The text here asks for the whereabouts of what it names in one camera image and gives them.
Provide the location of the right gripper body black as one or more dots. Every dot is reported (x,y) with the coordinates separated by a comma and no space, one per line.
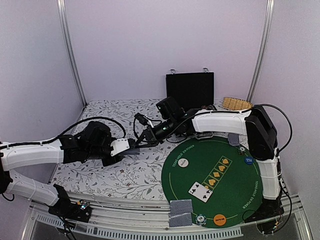
(157,138)

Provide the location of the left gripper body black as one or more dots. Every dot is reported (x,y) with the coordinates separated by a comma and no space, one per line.
(95,153)

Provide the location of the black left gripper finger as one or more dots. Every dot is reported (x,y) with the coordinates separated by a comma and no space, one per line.
(108,161)
(131,143)

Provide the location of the blue grey cloth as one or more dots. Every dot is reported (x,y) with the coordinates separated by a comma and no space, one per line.
(131,151)

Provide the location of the white dealer button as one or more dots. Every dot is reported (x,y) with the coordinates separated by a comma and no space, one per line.
(183,162)

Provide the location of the dealt card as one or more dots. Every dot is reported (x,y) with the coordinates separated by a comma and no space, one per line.
(181,206)
(233,139)
(180,219)

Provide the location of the face up clubs card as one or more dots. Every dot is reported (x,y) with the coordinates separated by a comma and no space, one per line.
(200,192)

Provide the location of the blue small blind button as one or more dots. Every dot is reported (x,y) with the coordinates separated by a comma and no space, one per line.
(248,160)

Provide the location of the green white poker chip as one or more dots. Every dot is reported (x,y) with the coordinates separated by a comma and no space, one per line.
(200,219)

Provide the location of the orange big blind button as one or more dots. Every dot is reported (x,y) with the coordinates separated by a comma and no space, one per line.
(219,220)

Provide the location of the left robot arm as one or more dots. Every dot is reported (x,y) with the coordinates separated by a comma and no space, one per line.
(61,150)

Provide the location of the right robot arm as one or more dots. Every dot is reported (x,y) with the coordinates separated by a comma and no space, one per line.
(253,122)

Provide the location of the black poker chip case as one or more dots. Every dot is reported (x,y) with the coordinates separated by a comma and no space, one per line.
(191,90)

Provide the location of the woven bamboo tray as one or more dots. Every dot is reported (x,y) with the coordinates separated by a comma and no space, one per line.
(236,104)

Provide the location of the green round poker mat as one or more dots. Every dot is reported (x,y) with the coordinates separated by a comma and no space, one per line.
(218,166)

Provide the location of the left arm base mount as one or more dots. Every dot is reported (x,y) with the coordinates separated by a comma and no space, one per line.
(65,209)

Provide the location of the front aluminium rail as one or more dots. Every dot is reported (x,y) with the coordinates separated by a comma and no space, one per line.
(124,219)

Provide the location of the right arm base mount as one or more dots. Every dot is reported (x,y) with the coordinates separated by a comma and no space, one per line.
(269,209)

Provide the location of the left aluminium frame post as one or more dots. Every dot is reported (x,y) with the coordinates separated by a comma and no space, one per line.
(61,6)

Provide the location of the aluminium frame post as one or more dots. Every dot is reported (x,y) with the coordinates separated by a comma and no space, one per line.
(61,6)
(268,17)

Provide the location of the right aluminium frame post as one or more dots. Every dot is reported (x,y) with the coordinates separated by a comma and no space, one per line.
(268,17)

